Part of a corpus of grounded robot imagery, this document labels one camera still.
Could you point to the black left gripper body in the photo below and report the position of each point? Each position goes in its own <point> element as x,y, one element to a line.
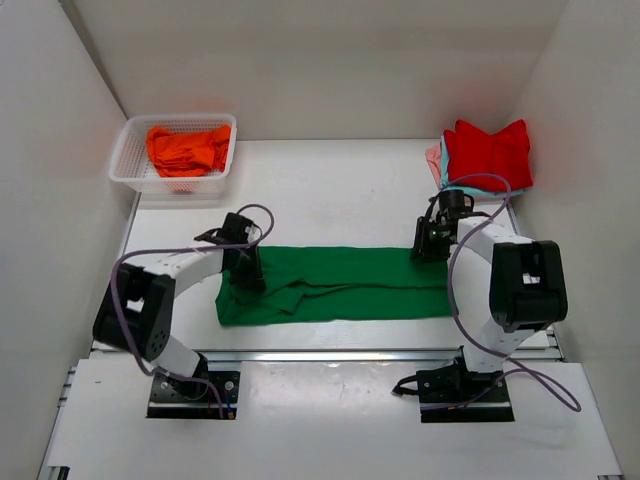
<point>249,242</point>

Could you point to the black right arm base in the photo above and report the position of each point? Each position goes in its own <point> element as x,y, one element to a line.
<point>453,394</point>

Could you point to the white plastic basket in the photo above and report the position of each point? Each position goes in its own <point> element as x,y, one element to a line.
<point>131,166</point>

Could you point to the red folded t shirt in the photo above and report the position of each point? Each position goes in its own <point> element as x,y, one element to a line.
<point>477,156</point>

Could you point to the aluminium table rail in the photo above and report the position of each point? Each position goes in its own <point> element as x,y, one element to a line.
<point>548,354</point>

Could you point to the orange t shirt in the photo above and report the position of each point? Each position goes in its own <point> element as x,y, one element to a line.
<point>195,154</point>

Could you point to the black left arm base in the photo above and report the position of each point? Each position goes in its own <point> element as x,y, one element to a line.
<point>170,399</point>

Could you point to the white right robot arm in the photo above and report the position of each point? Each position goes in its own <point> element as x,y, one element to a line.
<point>527,291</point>

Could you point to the pink folded t shirt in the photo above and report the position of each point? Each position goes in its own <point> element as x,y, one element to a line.
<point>437,158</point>

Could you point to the green t shirt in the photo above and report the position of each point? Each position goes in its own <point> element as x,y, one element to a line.
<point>323,284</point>

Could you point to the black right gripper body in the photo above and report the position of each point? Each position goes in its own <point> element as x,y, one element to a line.
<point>434,220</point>

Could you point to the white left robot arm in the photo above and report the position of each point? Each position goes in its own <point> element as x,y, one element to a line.
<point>136,312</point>

